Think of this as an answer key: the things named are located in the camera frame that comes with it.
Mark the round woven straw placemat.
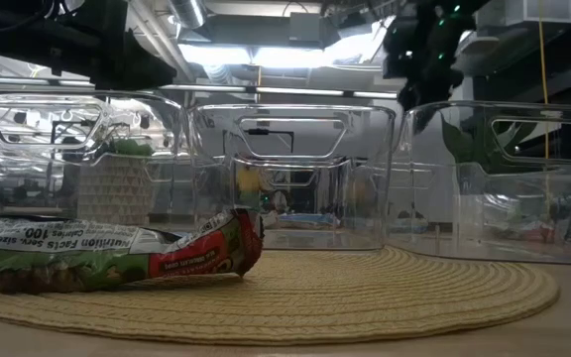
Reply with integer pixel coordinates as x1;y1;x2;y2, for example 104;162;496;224
0;245;562;347

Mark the white ceiling vent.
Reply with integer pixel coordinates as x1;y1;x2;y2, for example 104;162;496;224
476;0;571;27

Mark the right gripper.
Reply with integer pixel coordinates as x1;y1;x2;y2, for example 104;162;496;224
383;9;465;113

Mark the snake plant in white pot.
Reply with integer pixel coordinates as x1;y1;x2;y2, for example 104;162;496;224
438;112;539;176

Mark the succulent in patterned pot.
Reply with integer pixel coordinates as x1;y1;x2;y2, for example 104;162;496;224
76;138;157;227

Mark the silver ventilation duct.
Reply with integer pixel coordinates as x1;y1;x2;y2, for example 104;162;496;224
166;0;208;30

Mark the green red snack bag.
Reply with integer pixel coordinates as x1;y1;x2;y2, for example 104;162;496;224
0;207;266;295

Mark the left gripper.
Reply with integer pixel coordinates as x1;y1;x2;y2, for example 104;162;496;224
52;0;177;91

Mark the bright ceiling light panel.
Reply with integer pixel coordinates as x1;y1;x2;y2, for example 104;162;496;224
178;42;327;69

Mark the white ceiling disc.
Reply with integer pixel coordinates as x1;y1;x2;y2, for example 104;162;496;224
456;30;501;57

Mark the clear plastic bin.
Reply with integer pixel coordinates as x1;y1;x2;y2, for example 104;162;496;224
185;102;397;252
0;88;193;234
387;100;571;265

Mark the linear ceiling light strip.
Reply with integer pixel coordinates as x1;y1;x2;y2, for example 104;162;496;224
0;74;399;99

